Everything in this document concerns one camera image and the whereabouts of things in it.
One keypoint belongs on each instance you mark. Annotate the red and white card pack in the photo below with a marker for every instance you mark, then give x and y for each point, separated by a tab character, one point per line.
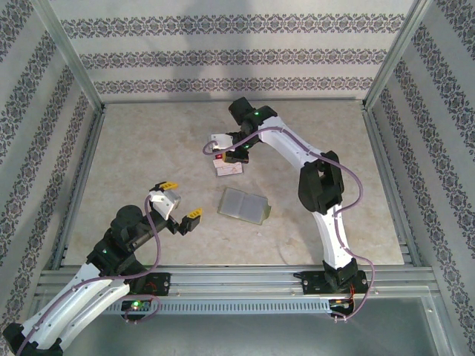
230	171

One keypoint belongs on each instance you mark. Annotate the olive card holder clear sleeves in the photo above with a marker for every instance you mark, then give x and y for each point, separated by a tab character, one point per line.
243	205

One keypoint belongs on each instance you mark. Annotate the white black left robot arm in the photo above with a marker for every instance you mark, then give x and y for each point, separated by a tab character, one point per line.
74	304

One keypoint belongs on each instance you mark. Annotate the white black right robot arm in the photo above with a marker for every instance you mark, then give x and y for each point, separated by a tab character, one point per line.
282	142

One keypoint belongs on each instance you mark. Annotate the left circuit board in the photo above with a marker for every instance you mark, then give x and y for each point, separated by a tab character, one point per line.
135	306

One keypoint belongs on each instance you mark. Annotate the circuit board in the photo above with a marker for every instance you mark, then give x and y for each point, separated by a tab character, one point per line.
339	303
135	306

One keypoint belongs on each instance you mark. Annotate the grey metal sheet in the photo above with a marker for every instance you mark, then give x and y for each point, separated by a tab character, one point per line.
237	333

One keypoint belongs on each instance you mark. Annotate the right circuit board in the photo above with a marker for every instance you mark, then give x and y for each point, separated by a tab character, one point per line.
339	303

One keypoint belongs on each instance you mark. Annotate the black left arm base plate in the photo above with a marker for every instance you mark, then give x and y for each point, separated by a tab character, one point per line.
161	283

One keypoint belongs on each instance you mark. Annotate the aluminium mounting rail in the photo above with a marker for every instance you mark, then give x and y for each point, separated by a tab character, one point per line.
237	278

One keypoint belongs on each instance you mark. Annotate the aluminium frame bar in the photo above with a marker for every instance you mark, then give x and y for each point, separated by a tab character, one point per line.
315	100

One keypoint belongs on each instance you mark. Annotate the aluminium side rail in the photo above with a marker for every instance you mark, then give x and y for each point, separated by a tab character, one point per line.
89	148
378	148

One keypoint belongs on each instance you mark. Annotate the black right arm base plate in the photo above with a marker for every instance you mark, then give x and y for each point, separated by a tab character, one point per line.
311	283

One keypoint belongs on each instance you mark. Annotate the aluminium frame post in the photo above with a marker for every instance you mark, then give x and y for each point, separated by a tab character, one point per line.
395	55
70	55

